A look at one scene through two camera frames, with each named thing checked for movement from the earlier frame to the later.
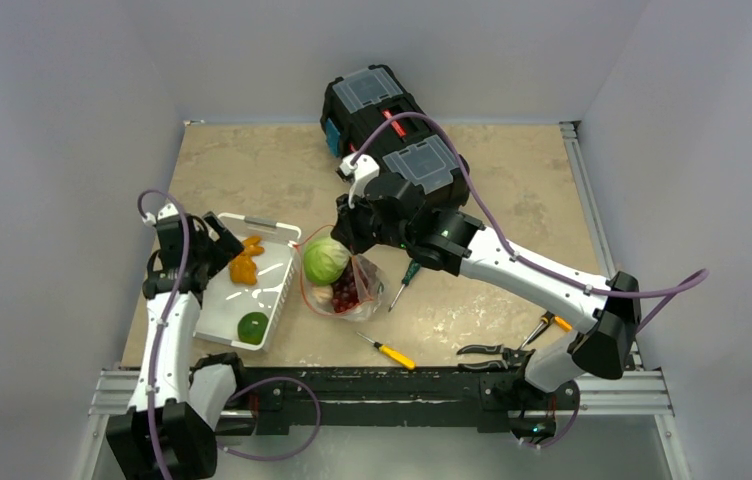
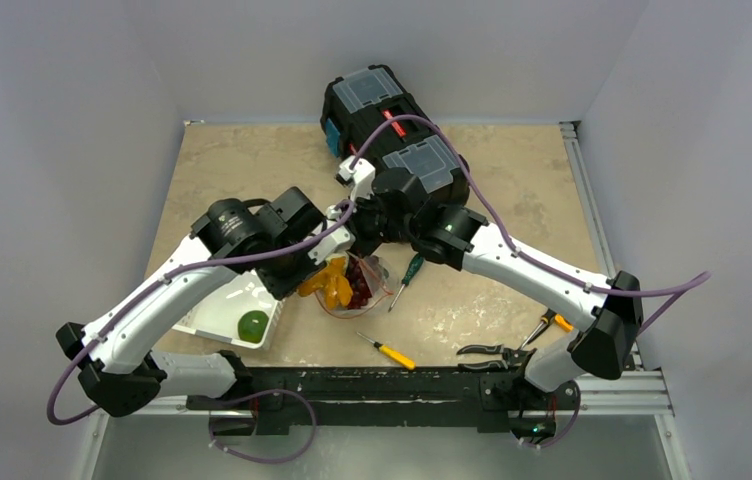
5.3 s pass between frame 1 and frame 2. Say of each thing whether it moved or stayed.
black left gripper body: moved
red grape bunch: stayed
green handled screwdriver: stayed
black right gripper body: stayed
